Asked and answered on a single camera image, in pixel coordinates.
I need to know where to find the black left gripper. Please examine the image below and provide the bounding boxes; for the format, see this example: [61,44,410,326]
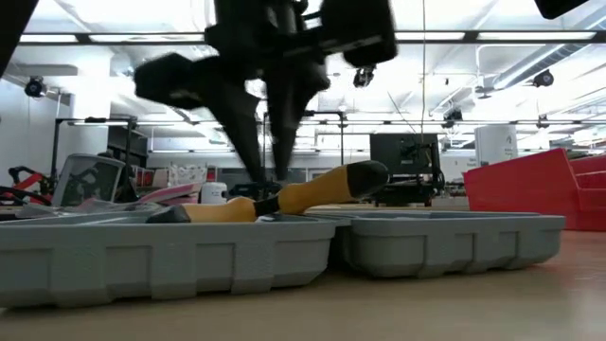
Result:
[134,0,399,184]

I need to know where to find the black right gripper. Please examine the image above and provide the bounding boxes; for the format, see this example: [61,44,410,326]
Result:
[534,0,591,21]

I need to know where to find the yellow handled pliers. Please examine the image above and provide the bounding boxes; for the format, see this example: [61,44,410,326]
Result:
[146,159,391,224]

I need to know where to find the grey plastic tool case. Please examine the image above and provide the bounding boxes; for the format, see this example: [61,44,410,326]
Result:
[0,209,567,310]

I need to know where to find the black overhead light bar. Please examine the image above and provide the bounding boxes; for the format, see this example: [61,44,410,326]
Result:
[18,29,606,46]

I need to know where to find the small white block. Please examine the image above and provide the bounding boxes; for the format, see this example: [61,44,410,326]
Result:
[200,182,229,206]

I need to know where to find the pink flat package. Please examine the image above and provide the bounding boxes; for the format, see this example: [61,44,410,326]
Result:
[136,182,204,206]

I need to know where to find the black computer monitor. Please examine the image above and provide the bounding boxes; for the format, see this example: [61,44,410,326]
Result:
[368,133,441,176]

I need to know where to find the white round column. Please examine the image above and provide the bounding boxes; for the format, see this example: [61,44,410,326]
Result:
[474,123,520,166]

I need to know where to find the black desk equipment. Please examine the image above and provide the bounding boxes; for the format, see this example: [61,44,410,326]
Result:
[373,172,449,208]

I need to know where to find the red plastic bin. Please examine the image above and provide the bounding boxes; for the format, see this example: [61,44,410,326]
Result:
[462,148,606,232]

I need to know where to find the red black equipment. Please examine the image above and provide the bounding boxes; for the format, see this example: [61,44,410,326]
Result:
[0,165,54,208]

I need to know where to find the white frame office chair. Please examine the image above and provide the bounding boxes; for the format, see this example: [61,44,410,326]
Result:
[50,153,127,208]

